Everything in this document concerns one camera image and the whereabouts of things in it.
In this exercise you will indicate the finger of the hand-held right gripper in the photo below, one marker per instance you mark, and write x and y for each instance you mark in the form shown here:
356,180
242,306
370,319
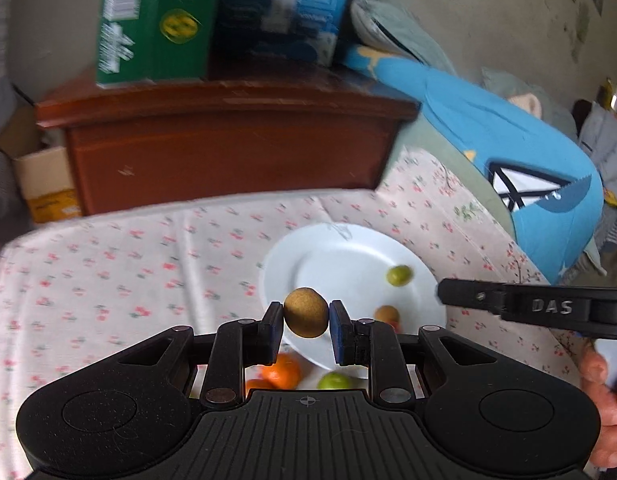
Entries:
488,299

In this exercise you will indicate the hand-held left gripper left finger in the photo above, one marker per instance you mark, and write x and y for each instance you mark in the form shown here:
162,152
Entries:
277,335

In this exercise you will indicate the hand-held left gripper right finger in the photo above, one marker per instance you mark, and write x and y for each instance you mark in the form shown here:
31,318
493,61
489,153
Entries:
338,335

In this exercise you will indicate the brown kiwi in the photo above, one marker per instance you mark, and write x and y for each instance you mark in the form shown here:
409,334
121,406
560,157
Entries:
306,312
387,315

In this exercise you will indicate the orange tangerine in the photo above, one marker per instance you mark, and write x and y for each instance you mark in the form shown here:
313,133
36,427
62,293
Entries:
284,372
256,386

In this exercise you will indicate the green jujube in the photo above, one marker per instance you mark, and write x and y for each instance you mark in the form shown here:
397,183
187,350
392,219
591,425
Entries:
399,275
334,381

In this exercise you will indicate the white plate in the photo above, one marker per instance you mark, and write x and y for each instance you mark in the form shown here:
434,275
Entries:
338,270

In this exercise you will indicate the person's right hand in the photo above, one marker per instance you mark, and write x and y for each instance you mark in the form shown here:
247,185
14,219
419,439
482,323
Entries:
605,410

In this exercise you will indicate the olive green blanket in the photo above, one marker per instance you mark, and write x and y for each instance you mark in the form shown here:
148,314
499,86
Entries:
468,180

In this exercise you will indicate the blue shark plush pillow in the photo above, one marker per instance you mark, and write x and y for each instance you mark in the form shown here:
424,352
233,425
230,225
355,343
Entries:
488,125

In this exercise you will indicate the brown wooden nightstand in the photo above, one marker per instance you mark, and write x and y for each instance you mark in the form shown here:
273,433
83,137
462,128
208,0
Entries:
228,145

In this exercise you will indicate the grey pillow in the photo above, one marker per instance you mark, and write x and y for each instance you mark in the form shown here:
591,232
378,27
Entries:
528,95

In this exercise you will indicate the cardboard box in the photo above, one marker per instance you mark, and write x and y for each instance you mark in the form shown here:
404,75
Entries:
43,175

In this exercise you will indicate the grey-green pillow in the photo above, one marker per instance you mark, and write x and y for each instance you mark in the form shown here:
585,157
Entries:
398,25

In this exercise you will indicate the blue carton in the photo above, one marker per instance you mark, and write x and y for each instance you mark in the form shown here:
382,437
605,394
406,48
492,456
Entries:
283,5

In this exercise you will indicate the green carton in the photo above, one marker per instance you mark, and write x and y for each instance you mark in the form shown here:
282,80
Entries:
153,20

